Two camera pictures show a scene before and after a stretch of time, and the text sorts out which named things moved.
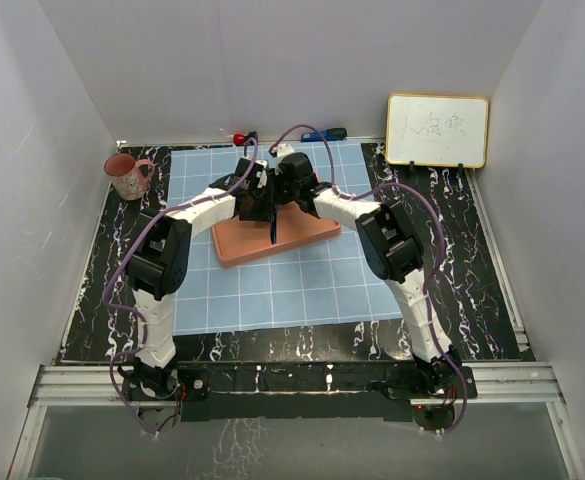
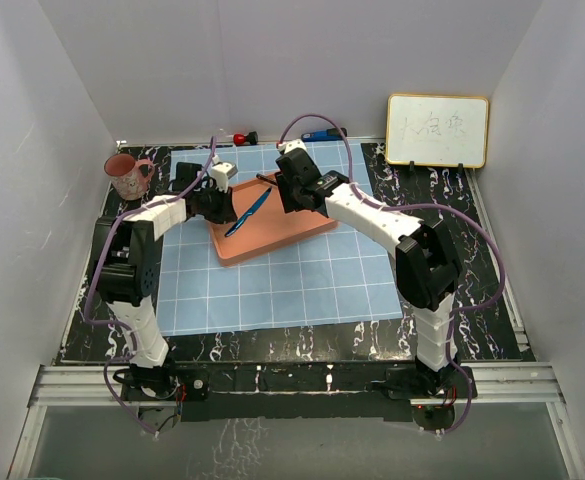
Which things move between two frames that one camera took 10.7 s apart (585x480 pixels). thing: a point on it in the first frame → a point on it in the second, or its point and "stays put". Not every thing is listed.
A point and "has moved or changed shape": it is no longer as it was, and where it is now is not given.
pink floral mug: x=124 y=172 stays put
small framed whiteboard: x=437 y=131 stays put
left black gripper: x=266 y=213 → x=226 y=214
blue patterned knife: x=273 y=226 has moved or changed shape
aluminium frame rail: x=499 y=384 stays put
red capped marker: x=241 y=139 stays put
